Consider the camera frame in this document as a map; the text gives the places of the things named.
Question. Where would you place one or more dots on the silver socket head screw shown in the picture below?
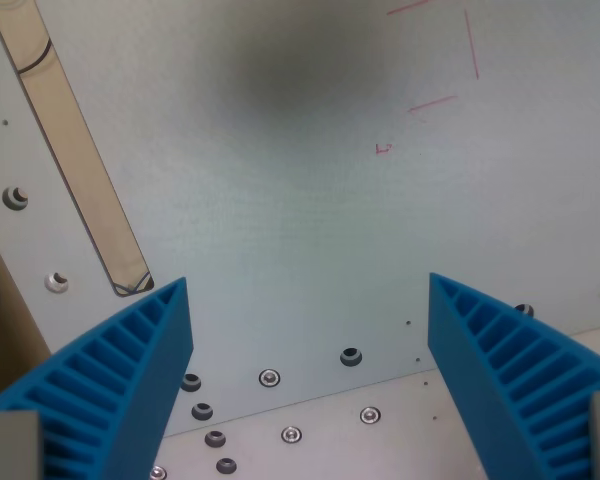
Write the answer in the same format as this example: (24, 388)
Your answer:
(269, 378)
(291, 434)
(158, 473)
(370, 415)

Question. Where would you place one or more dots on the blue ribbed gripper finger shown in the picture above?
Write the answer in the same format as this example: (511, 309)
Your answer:
(130, 380)
(505, 380)

